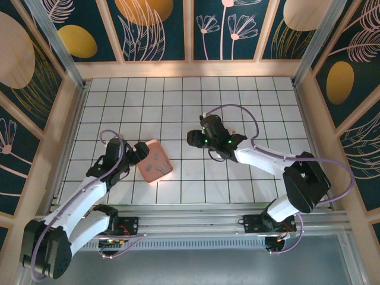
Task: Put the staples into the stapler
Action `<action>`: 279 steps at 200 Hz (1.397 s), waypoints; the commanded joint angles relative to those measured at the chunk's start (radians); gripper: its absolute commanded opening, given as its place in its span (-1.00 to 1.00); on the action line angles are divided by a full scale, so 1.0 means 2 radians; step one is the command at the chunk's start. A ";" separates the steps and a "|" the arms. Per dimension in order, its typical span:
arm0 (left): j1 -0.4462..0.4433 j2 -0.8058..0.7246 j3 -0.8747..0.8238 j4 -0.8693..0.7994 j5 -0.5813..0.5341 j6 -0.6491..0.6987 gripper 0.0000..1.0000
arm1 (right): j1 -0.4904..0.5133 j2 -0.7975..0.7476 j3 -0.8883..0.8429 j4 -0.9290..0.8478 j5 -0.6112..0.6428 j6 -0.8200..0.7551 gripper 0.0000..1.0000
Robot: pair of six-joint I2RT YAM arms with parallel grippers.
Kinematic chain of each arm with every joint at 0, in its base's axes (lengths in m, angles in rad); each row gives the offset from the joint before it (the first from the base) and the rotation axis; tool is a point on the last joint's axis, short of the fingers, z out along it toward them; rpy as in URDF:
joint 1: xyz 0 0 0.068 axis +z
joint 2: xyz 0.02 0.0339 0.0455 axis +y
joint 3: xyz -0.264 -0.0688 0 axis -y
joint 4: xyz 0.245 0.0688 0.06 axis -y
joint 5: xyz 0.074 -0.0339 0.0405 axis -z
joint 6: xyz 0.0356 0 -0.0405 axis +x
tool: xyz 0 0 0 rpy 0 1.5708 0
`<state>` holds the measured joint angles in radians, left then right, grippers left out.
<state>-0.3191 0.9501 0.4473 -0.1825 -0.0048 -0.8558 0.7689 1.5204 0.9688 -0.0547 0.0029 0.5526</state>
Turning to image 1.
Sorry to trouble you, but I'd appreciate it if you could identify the aluminium corner post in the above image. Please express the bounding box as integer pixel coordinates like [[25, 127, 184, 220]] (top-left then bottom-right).
[[23, 0, 87, 90], [292, 0, 356, 87]]

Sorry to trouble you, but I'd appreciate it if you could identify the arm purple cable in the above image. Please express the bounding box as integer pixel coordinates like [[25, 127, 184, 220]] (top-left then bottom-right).
[[29, 129, 147, 282], [204, 103, 356, 255]]

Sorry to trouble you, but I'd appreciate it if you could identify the aluminium mounting rail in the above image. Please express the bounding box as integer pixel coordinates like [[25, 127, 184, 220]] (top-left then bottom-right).
[[28, 204, 351, 241]]

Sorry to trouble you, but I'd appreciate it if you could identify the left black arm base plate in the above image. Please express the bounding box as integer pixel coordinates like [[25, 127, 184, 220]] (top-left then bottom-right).
[[117, 216, 140, 237]]

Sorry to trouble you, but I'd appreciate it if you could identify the perforated metal strip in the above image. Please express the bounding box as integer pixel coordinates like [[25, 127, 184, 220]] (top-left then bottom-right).
[[71, 239, 268, 251]]

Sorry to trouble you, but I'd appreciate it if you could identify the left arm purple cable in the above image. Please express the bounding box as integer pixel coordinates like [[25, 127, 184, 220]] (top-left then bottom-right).
[[29, 129, 147, 282]]

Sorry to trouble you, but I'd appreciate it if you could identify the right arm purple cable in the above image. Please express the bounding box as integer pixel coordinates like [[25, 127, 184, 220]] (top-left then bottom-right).
[[204, 103, 356, 255]]

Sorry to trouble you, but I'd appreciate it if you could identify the pink plastic tray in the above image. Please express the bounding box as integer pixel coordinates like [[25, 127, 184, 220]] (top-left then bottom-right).
[[136, 138, 175, 186]]

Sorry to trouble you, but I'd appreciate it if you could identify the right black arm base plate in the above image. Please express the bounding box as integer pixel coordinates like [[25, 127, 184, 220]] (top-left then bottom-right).
[[243, 214, 297, 235]]

